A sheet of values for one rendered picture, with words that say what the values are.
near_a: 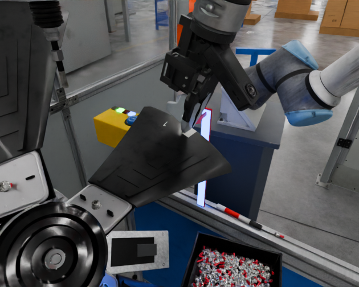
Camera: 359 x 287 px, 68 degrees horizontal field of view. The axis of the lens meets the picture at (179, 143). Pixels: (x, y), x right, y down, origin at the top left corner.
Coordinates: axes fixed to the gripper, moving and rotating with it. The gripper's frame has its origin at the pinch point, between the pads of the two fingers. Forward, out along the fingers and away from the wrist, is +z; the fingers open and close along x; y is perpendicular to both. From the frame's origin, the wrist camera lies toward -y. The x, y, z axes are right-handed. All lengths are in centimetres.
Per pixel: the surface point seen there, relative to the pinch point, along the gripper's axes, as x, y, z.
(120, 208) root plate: 21.7, -1.8, 1.4
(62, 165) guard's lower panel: -12, 54, 68
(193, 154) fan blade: 4.1, -3.9, 1.3
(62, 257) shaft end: 32.2, -2.7, -2.5
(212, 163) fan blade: 2.9, -7.7, 1.7
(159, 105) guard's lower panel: -87, 54, 69
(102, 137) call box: -8.0, 28.9, 29.1
